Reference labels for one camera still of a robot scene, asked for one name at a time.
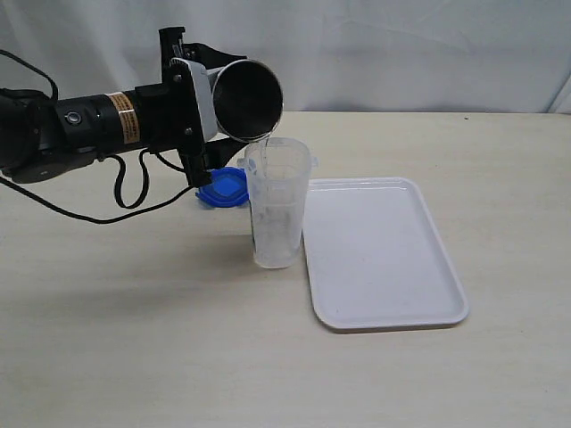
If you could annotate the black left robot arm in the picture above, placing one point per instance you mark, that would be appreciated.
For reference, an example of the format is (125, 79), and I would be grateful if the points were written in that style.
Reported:
(44, 136)

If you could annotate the clear plastic tall container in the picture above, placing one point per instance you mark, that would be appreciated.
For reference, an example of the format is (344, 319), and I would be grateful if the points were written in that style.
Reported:
(277, 176)

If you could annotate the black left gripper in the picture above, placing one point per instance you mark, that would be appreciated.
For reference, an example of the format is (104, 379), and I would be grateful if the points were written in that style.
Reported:
(168, 111)

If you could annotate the white rectangular plastic tray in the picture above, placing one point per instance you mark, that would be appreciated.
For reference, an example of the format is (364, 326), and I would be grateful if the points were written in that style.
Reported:
(375, 259)

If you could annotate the blue plastic lid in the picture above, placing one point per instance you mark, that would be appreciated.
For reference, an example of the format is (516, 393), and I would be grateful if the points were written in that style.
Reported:
(228, 189)

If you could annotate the stainless steel tumbler cup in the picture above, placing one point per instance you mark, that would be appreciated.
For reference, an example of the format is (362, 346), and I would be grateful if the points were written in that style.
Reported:
(248, 100)

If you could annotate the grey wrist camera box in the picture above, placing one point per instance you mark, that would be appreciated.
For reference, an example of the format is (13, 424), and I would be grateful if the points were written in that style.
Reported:
(202, 94)

